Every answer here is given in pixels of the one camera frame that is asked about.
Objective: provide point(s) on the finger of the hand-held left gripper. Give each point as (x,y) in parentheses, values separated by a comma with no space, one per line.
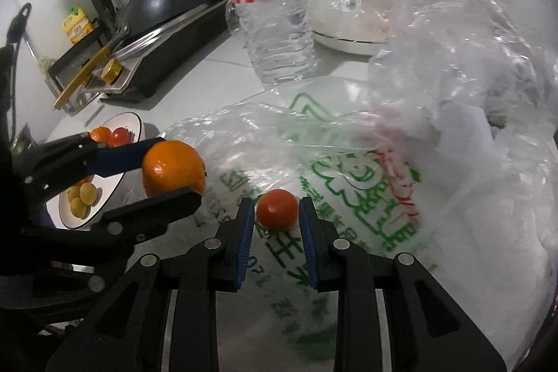
(122,158)
(165,208)

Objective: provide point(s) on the crumpled clear plastic bag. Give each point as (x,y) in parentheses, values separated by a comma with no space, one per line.
(471,71)

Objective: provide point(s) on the red cherry tomato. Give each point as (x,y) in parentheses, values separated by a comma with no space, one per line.
(121,136)
(277,210)

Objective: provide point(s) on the green printed plastic bag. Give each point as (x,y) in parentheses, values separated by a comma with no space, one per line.
(348,163)

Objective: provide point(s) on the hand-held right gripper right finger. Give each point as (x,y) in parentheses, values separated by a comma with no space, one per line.
(307,243)

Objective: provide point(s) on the small green fruit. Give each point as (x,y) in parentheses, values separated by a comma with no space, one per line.
(80,207)
(74,193)
(90,193)

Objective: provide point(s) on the white plate with dark rim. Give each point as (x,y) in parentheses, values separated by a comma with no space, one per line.
(130,123)

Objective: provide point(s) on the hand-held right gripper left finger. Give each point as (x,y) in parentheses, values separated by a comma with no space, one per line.
(245,243)

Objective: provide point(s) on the orange tangerine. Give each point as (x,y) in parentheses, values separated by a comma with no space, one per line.
(101,133)
(172,169)

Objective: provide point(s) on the clear water bottle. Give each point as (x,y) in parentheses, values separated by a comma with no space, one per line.
(279,41)

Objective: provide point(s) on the yellow detergent bottle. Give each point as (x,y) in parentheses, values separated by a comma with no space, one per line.
(77,25)

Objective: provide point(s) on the steel induction cooker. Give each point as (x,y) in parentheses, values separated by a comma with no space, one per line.
(183,49)

